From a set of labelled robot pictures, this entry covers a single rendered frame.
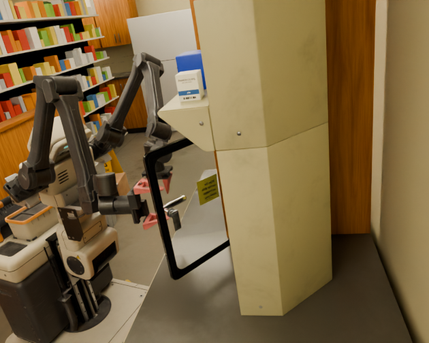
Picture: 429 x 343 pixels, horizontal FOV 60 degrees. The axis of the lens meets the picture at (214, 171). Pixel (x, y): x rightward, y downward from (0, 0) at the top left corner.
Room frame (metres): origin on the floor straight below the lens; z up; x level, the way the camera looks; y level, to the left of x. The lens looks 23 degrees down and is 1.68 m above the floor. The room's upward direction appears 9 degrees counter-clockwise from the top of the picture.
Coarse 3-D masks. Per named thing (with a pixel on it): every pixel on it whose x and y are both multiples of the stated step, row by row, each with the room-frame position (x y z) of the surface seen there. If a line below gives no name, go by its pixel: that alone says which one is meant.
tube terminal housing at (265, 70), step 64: (256, 0) 0.74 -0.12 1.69; (320, 0) 0.83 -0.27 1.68; (256, 64) 0.73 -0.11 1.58; (320, 64) 0.83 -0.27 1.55; (256, 128) 0.74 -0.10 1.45; (320, 128) 0.82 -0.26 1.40; (256, 192) 0.74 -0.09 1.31; (320, 192) 0.82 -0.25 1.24; (256, 256) 0.74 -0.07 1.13; (320, 256) 0.81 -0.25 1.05
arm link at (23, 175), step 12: (36, 84) 1.22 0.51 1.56; (60, 84) 1.16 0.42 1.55; (72, 84) 1.19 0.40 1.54; (36, 108) 1.24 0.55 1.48; (48, 108) 1.23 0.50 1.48; (36, 120) 1.24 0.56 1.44; (48, 120) 1.23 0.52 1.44; (36, 132) 1.24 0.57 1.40; (48, 132) 1.24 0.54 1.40; (36, 144) 1.24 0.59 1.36; (48, 144) 1.25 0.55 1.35; (36, 156) 1.24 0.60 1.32; (48, 156) 1.27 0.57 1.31; (24, 168) 1.24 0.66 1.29; (36, 168) 1.24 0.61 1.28; (24, 180) 1.24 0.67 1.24; (36, 180) 1.23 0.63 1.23
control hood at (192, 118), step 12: (204, 96) 0.87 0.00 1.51; (168, 108) 0.80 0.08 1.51; (180, 108) 0.78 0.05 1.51; (192, 108) 0.77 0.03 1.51; (204, 108) 0.76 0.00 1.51; (168, 120) 0.78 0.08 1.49; (180, 120) 0.77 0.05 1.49; (192, 120) 0.77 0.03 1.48; (204, 120) 0.76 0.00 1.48; (180, 132) 0.77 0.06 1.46; (192, 132) 0.77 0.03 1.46; (204, 132) 0.76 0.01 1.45; (204, 144) 0.76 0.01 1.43
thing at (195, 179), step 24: (168, 144) 0.92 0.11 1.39; (192, 144) 0.96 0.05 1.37; (168, 168) 0.91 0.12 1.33; (192, 168) 0.96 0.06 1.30; (216, 168) 1.01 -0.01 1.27; (168, 192) 0.90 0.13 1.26; (192, 192) 0.95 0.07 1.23; (216, 192) 1.00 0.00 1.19; (168, 216) 0.89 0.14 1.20; (192, 216) 0.94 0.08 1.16; (216, 216) 0.99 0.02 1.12; (192, 240) 0.93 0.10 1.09; (216, 240) 0.98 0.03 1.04; (168, 264) 0.87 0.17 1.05
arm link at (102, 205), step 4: (100, 196) 1.02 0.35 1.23; (104, 196) 1.03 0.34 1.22; (108, 196) 1.02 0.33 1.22; (112, 196) 1.02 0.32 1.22; (100, 200) 1.01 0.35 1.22; (104, 200) 1.01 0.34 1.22; (108, 200) 1.00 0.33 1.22; (112, 200) 1.00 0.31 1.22; (100, 204) 1.00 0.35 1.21; (104, 204) 1.00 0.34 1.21; (108, 204) 0.99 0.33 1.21; (112, 204) 0.99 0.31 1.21; (100, 208) 0.99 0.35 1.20; (104, 208) 0.99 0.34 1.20; (108, 208) 0.99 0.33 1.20; (112, 208) 0.99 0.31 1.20; (100, 212) 1.00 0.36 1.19; (104, 212) 0.99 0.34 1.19; (108, 212) 0.99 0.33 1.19; (112, 212) 0.99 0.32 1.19
